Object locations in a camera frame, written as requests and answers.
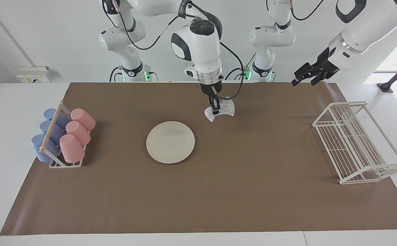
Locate silver metallic sponge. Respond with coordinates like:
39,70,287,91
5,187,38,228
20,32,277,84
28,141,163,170
204,98,236,123

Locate white wire dish rack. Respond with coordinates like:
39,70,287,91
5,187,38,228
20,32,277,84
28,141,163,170
312,101,397,185

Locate round cream plate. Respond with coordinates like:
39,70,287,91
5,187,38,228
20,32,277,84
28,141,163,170
146,121,196,164

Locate pink plastic cup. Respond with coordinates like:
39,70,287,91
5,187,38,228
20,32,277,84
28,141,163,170
70,108,96,132
59,134,86,163
65,121,91,147

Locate black base power cable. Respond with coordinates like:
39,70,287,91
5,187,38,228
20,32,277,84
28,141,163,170
225,51,257,81
109,66,124,83

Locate cup rack with wooden bar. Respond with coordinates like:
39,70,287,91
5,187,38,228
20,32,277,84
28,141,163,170
39,100,87,168

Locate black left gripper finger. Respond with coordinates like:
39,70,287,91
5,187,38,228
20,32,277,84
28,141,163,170
310,72,329,86
291,63,319,86

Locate blue plastic cup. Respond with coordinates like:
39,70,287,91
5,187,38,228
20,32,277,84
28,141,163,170
39,120,66,145
43,108,70,129
31,134,61,163

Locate black angled stand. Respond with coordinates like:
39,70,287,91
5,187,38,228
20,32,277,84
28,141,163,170
377,55,397,93

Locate white wall outlet box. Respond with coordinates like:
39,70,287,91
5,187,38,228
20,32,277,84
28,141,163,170
16,66,52,83

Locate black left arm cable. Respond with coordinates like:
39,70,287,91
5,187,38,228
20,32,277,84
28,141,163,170
266,0,326,22

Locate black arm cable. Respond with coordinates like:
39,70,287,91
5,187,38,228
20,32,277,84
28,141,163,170
116,0,245,100
266,0,326,22

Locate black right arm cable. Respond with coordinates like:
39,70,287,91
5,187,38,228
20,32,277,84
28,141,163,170
116,0,245,100

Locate brown table mat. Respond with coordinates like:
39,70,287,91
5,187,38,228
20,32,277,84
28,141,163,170
0,82,397,236

